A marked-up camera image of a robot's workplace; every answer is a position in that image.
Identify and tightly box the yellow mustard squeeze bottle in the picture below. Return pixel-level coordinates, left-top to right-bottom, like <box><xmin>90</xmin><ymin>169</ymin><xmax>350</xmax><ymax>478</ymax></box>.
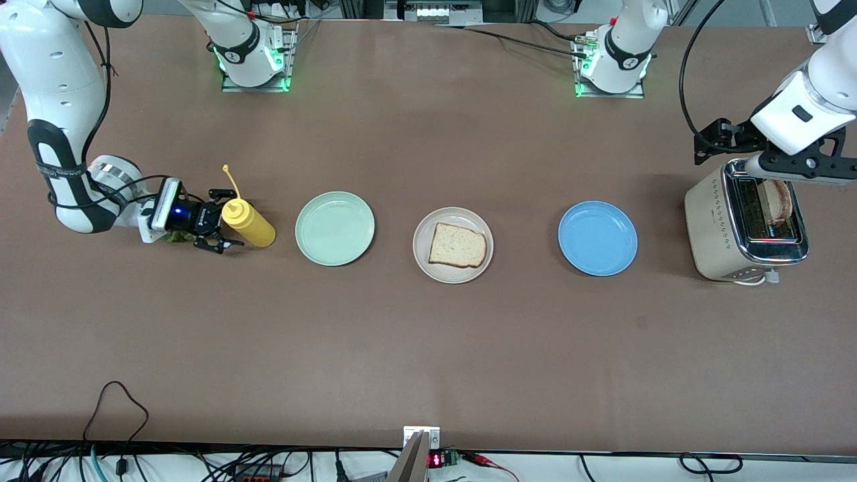
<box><xmin>221</xmin><ymin>164</ymin><xmax>277</xmax><ymax>249</ymax></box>

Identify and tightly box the pale bread slice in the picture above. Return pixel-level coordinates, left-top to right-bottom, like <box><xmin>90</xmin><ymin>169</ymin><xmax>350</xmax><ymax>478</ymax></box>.
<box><xmin>428</xmin><ymin>223</ymin><xmax>487</xmax><ymax>269</ymax></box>

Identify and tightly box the light green plate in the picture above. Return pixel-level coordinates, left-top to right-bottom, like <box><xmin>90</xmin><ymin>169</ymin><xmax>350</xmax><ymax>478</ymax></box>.
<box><xmin>295</xmin><ymin>191</ymin><xmax>376</xmax><ymax>267</ymax></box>

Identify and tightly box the blue plate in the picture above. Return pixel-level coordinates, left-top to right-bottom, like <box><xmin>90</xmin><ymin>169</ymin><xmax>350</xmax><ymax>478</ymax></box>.
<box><xmin>557</xmin><ymin>200</ymin><xmax>639</xmax><ymax>277</ymax></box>

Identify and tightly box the beige plate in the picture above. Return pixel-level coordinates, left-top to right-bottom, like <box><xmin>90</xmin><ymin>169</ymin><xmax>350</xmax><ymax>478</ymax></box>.
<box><xmin>412</xmin><ymin>206</ymin><xmax>495</xmax><ymax>285</ymax></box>

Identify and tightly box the brown crusted bread slice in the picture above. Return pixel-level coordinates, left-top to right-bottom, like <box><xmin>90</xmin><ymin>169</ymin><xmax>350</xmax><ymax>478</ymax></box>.
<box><xmin>757</xmin><ymin>179</ymin><xmax>794</xmax><ymax>225</ymax></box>

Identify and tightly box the cream and chrome toaster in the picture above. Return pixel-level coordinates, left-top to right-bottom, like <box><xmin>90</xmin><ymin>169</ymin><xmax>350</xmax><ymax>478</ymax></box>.
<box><xmin>684</xmin><ymin>158</ymin><xmax>809</xmax><ymax>283</ymax></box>

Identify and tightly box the white power strip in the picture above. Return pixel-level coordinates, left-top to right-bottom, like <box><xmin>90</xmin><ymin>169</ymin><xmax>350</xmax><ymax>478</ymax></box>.
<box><xmin>385</xmin><ymin>0</ymin><xmax>484</xmax><ymax>25</ymax></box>

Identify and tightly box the grey aluminium bar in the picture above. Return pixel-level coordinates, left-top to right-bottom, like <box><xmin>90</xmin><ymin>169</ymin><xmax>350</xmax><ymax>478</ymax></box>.
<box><xmin>385</xmin><ymin>430</ymin><xmax>430</xmax><ymax>482</ymax></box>

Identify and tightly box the red and black clip lead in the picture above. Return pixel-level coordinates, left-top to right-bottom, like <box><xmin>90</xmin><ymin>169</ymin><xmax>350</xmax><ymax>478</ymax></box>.
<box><xmin>462</xmin><ymin>451</ymin><xmax>520</xmax><ymax>482</ymax></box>

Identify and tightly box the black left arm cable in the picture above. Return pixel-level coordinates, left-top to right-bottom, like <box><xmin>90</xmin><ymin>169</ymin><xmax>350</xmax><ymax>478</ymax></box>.
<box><xmin>680</xmin><ymin>0</ymin><xmax>761</xmax><ymax>153</ymax></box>

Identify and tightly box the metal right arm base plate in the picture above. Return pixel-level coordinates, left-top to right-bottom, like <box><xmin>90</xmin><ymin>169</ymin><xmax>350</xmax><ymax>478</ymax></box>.
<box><xmin>221</xmin><ymin>19</ymin><xmax>299</xmax><ymax>93</ymax></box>

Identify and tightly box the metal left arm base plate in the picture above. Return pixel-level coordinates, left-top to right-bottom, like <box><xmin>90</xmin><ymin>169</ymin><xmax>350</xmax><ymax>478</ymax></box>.
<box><xmin>572</xmin><ymin>32</ymin><xmax>647</xmax><ymax>100</ymax></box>

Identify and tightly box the white toaster power cord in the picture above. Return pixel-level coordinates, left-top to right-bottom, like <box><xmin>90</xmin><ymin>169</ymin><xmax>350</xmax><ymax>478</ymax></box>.
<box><xmin>733</xmin><ymin>266</ymin><xmax>781</xmax><ymax>288</ymax></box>

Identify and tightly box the black cable to arm base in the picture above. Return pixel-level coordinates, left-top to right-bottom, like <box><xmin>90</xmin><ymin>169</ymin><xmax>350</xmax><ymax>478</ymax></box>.
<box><xmin>432</xmin><ymin>20</ymin><xmax>590</xmax><ymax>61</ymax></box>

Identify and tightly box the black looped cable with plug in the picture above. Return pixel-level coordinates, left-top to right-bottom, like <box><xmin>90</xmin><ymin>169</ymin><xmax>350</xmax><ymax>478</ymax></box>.
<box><xmin>82</xmin><ymin>381</ymin><xmax>149</xmax><ymax>477</ymax></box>

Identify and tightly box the silver mounting bracket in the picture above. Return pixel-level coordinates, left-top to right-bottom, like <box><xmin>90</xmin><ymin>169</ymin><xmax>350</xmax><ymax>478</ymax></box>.
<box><xmin>402</xmin><ymin>426</ymin><xmax>441</xmax><ymax>451</ymax></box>

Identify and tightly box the black flat looped cable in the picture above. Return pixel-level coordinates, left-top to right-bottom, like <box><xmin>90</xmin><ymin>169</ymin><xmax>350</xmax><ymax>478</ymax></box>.
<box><xmin>678</xmin><ymin>453</ymin><xmax>745</xmax><ymax>475</ymax></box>

